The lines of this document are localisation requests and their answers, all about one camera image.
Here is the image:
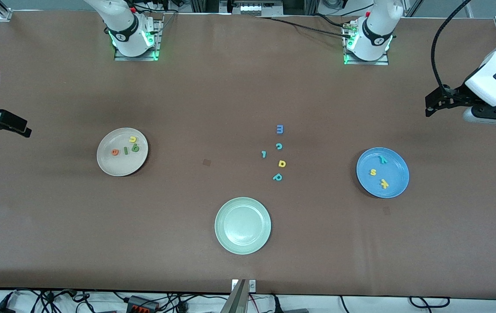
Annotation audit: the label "brown table cover sheet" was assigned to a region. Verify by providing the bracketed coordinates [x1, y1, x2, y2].
[0, 10, 496, 300]

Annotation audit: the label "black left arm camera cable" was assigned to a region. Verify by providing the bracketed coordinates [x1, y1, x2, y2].
[431, 0, 472, 92]

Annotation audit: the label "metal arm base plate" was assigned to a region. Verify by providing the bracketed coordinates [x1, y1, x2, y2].
[114, 18, 162, 61]
[343, 20, 390, 66]

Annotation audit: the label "black cable on table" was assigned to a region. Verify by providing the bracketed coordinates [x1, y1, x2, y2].
[255, 16, 353, 40]
[311, 13, 356, 28]

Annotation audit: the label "grey metal camera post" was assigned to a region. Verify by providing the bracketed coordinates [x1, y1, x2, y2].
[220, 280, 248, 313]

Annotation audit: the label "beige brown plate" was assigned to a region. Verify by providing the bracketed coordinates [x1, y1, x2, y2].
[96, 127, 149, 177]

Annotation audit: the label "pale green plate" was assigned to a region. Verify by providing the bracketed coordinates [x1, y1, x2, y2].
[215, 197, 272, 255]

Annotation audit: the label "black power strip red switches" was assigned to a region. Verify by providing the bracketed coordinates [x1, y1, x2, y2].
[126, 295, 160, 312]

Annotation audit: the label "blue plate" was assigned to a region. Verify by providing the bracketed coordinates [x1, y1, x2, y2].
[356, 147, 410, 199]

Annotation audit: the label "black looped floor cable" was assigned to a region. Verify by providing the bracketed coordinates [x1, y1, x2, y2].
[409, 296, 451, 309]

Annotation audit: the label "silver control device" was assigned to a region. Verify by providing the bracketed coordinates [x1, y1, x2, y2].
[220, 0, 284, 17]

